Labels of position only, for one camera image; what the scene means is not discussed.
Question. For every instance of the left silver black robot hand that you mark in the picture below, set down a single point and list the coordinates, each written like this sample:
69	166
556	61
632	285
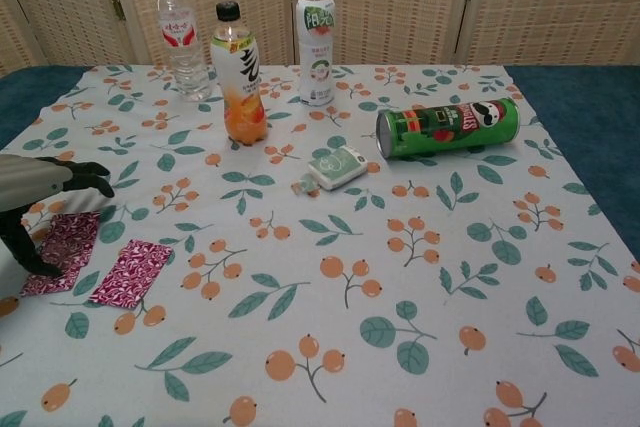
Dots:
30	179

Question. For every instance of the pink patterned packet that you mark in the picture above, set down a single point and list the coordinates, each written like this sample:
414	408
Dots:
75	242

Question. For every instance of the red white patterned pouch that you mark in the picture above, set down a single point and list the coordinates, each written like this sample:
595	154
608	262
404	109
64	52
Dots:
132	272

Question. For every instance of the clear water bottle white cap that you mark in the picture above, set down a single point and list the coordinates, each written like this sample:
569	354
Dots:
187	62

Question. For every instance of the orange juice bottle black cap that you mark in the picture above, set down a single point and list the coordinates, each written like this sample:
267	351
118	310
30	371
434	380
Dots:
240	97

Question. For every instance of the small wrapped candy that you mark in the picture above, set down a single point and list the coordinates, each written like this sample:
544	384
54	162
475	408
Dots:
306	187

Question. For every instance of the small green white box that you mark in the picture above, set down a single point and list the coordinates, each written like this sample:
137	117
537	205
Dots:
335	167

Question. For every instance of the white drink bottle yellow cap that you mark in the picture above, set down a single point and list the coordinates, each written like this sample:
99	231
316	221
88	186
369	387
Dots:
317	67

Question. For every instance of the floral leaf fruit tablecloth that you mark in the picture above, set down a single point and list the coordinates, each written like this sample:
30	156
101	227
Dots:
350	247

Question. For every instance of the woven bamboo folding screen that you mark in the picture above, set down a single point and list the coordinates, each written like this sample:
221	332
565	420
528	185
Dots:
400	7

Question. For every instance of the green Pringles can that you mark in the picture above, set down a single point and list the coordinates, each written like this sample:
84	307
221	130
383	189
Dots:
450	129

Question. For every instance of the teal blue table cover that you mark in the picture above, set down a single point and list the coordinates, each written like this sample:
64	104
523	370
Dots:
575	97

